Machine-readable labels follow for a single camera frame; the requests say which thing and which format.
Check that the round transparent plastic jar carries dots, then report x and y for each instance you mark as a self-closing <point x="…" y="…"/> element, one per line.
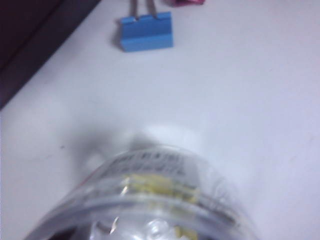
<point x="150" y="215"/>

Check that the white raised desk board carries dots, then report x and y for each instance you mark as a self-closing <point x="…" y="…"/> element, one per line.
<point x="225" y="100"/>

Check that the blue binder clip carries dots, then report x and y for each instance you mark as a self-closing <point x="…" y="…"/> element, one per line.
<point x="147" y="32"/>

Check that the pink binder clip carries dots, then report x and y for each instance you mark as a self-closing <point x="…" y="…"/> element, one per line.
<point x="185" y="2"/>

